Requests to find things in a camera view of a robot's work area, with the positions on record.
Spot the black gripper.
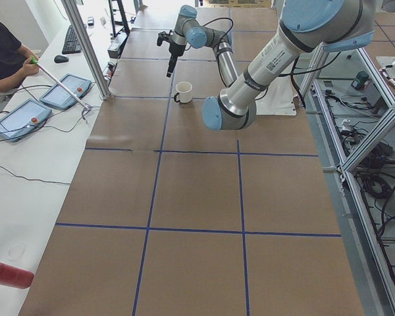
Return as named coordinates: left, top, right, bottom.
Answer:
left=167, top=41, right=185, bottom=78

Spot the white smiley face mug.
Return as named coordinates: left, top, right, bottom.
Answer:
left=173, top=82, right=193, bottom=103

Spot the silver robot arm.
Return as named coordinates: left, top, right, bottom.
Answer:
left=202, top=0, right=377, bottom=130
left=157, top=5, right=239, bottom=87

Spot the black box device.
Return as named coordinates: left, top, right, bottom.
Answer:
left=107, top=32, right=128, bottom=59

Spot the thin metal rod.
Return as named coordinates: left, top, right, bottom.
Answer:
left=30, top=55, right=92, bottom=117

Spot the black computer keyboard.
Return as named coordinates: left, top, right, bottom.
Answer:
left=62, top=25, right=82, bottom=55

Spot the black computer mouse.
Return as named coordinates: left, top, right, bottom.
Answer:
left=54, top=55, right=69, bottom=64

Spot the far teach pendant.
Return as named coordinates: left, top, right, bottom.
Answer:
left=39, top=72, right=93, bottom=111

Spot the teach pendant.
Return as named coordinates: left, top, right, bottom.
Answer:
left=0, top=99, right=52, bottom=142
left=39, top=72, right=93, bottom=111

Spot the person in black shirt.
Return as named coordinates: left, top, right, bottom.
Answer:
left=0, top=22, right=40, bottom=93

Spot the near teach pendant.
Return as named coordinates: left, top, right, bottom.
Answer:
left=0, top=99, right=52, bottom=142

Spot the green power drill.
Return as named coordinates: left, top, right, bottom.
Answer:
left=350, top=70, right=370, bottom=91

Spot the red cylinder bottle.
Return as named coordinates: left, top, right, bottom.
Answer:
left=0, top=262, right=34, bottom=289

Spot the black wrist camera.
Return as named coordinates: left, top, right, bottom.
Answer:
left=157, top=30, right=173, bottom=47

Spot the black camera cable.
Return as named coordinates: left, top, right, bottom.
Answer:
left=182, top=17, right=234, bottom=51

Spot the white camera mast pedestal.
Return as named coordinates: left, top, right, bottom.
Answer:
left=256, top=76, right=297, bottom=116

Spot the aluminium frame post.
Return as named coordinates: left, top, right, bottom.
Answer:
left=61, top=0, right=111, bottom=100

